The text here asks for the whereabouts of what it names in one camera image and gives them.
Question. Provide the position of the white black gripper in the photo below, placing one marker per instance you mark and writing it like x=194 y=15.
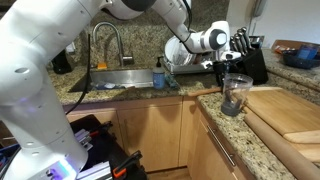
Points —
x=213 y=60

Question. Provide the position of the wooden spoon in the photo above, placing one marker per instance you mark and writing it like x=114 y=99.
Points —
x=204 y=91

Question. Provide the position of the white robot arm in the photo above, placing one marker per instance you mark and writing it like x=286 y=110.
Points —
x=32 y=34

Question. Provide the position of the clear plastic blender cup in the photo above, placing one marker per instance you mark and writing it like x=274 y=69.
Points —
x=235 y=90

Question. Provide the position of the grey dish drying rack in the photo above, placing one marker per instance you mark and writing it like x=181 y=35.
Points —
x=186 y=63

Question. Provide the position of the black knife block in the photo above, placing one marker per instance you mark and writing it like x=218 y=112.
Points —
x=251 y=62

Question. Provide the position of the white plate in rack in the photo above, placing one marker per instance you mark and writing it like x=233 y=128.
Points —
x=175 y=51

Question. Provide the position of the blue soap pump bottle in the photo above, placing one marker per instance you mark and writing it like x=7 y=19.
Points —
x=158 y=76

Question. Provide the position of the dark blue bowl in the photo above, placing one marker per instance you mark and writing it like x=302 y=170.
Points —
x=306 y=57

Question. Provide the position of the wooden cutting board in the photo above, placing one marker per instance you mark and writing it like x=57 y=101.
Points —
x=294 y=118

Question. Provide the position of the wooden rolling pin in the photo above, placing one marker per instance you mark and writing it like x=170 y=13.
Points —
x=295 y=162

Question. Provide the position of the orange sponge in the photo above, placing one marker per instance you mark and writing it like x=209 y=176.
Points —
x=102 y=65

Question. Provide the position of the stainless steel sink basin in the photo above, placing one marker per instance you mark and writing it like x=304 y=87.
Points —
x=116 y=79

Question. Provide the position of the dark green glass bottle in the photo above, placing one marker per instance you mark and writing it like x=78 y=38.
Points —
x=61 y=64

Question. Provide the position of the teal handled brush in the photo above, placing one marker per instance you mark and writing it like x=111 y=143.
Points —
x=171 y=81

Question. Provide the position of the silver cabinet handle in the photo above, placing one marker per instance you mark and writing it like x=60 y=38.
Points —
x=221 y=146

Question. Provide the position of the white wall outlet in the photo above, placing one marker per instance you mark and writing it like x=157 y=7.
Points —
x=70 y=48

